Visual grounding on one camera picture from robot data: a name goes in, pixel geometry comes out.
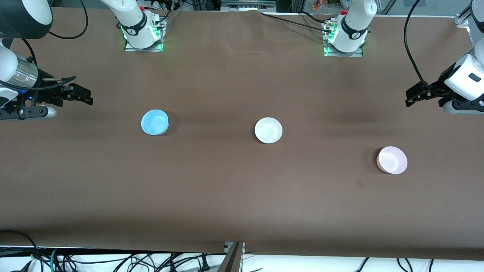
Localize pink bowl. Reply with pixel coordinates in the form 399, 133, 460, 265
376, 146, 408, 175

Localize blue bowl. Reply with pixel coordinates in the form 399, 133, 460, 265
141, 109, 169, 136

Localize white bowl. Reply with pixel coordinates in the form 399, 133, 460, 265
254, 117, 283, 144

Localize aluminium corner profile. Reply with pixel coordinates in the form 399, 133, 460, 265
455, 13, 473, 28

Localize colourful background objects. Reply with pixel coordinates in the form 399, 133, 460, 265
312, 0, 352, 11

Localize brown table cloth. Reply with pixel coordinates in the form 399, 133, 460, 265
0, 7, 484, 261

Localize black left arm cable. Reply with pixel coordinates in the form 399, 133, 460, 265
403, 0, 435, 94

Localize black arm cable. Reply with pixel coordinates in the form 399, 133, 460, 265
403, 0, 435, 94
21, 0, 89, 91

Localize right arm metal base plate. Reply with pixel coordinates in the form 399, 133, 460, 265
124, 17, 167, 52

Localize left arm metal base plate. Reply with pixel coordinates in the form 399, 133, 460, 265
323, 19, 364, 58

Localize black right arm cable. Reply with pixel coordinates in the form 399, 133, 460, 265
21, 0, 89, 91

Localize black cable on cloth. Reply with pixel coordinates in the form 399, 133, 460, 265
299, 11, 333, 24
261, 13, 327, 31

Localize black looped floor cable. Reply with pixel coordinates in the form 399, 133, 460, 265
0, 230, 40, 272

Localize teal cable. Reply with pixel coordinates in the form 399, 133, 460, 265
50, 247, 63, 272

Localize black floor cable bundle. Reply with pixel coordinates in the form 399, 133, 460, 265
38, 251, 223, 272

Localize aluminium frame rail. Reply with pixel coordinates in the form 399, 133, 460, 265
220, 0, 277, 12

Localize aluminium post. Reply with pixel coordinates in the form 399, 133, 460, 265
217, 242, 245, 272

